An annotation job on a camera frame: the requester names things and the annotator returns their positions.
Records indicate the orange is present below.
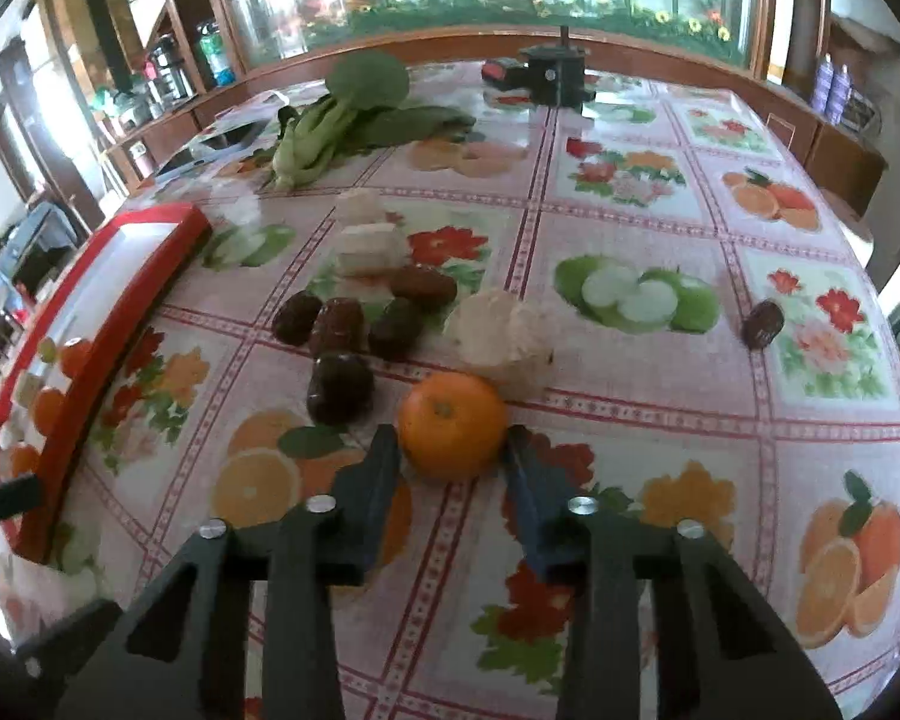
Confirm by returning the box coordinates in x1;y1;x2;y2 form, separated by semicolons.
397;371;511;482

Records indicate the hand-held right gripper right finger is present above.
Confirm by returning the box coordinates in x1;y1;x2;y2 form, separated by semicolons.
501;424;845;720

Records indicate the red rimmed white tray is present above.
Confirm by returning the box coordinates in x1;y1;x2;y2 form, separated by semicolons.
0;202;212;565

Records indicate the green bok choy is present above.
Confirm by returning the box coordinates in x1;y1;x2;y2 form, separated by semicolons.
266;51;477;192

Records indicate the green plastic bottle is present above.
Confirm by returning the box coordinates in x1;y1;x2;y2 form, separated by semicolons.
195;21;237;87

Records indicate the floral fruit print tablecloth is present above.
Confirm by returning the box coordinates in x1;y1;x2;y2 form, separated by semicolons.
0;60;900;720

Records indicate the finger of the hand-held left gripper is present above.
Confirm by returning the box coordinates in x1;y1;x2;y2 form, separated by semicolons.
13;598;126;681
0;475;44;535

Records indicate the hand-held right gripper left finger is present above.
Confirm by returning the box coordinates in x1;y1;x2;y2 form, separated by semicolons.
56;424;404;720

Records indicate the black thermos jug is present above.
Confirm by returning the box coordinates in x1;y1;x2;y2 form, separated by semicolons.
150;37;188;102

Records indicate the wooden cabinet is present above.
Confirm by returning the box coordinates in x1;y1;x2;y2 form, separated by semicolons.
810;120;890;215

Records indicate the red black box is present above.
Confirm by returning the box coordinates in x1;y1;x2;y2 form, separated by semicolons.
481;58;530;93

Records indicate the black device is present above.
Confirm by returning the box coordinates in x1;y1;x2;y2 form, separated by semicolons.
520;26;597;110

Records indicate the dark red date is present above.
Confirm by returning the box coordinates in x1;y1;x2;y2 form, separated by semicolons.
271;292;323;346
309;298;366;357
388;264;458;310
367;298;423;359
305;352;374;425
742;300;786;351

